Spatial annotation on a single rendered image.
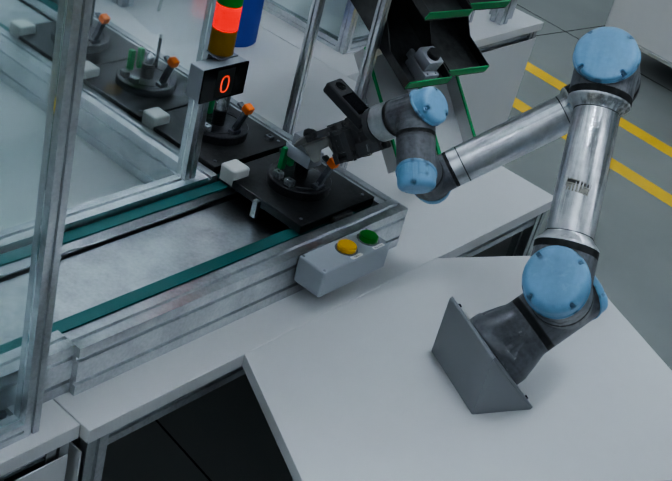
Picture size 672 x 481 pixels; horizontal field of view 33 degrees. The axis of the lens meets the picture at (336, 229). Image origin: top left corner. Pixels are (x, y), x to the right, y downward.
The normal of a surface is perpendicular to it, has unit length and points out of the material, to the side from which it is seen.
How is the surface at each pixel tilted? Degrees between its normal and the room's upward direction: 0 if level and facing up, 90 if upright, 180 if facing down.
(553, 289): 58
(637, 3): 90
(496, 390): 90
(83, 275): 0
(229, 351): 0
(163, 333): 90
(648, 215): 0
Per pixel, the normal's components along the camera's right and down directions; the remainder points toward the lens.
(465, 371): -0.91, 0.00
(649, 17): -0.73, 0.20
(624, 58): -0.22, -0.38
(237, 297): 0.73, 0.49
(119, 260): 0.22, -0.83
